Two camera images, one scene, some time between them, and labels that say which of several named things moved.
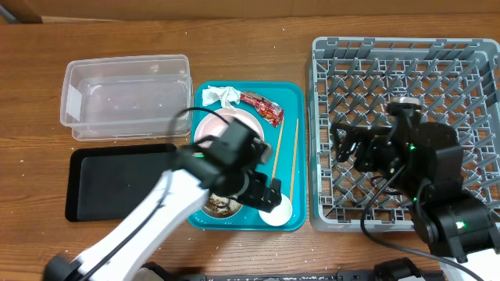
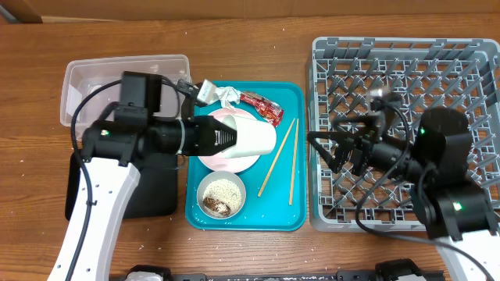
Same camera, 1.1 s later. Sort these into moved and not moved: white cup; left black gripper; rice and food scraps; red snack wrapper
Moved: left black gripper; white cup
Not moved: rice and food scraps; red snack wrapper
